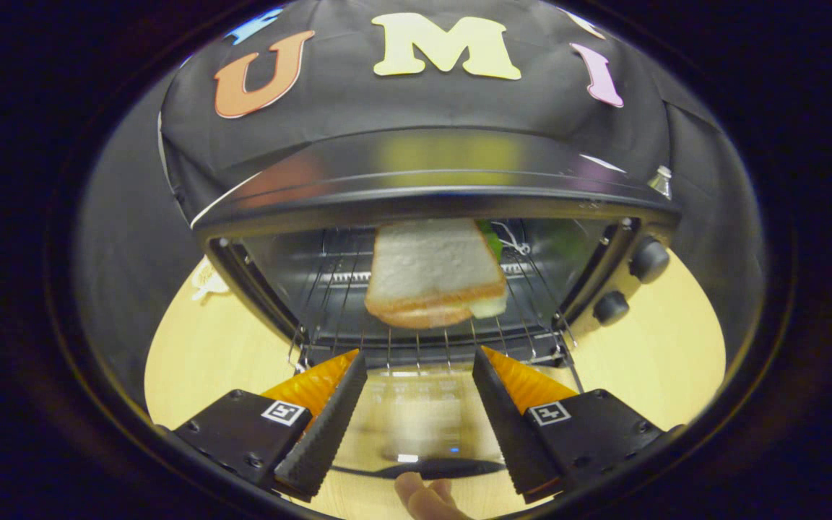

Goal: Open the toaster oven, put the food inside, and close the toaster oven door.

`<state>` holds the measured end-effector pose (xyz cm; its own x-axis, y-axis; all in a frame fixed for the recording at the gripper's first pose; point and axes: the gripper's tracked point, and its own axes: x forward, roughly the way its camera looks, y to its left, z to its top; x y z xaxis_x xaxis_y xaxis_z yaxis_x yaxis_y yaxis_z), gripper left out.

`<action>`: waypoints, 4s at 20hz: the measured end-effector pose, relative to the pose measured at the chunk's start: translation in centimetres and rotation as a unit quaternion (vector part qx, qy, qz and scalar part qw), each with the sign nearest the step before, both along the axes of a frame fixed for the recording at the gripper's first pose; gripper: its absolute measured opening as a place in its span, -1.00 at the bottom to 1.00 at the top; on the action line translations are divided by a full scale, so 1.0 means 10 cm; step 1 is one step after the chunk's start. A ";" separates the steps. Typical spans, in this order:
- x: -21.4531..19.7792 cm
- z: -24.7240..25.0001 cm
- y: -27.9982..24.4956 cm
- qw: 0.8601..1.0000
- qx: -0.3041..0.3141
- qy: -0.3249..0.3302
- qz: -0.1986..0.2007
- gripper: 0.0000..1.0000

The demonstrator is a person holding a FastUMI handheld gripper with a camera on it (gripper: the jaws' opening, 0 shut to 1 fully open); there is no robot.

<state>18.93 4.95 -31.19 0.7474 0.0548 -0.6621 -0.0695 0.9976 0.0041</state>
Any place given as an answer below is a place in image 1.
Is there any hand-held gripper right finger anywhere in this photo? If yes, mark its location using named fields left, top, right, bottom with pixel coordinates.
left=472, top=346, right=677, bottom=504

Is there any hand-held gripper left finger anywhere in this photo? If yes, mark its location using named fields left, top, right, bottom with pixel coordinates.
left=174, top=350, right=368, bottom=502

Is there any white bread sandwich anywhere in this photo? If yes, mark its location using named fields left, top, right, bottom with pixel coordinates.
left=364, top=219, right=509, bottom=330

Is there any black toaster oven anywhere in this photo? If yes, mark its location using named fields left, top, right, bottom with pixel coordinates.
left=191, top=130, right=681, bottom=482

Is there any small white plate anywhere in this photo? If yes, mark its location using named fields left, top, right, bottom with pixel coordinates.
left=191, top=256, right=231, bottom=303

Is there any green drink bottle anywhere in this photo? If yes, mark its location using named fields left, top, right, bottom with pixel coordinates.
left=649, top=165, right=674, bottom=200

